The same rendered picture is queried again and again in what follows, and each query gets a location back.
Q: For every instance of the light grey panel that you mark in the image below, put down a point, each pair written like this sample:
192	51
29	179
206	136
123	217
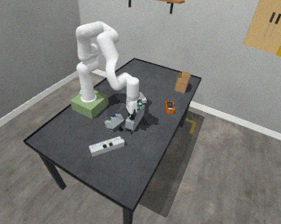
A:
106	146

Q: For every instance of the small brown cardboard box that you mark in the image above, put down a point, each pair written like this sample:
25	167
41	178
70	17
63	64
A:
181	84

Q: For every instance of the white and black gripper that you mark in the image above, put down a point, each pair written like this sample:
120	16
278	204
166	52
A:
132	108

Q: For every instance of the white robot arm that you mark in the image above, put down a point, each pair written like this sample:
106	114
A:
89	55

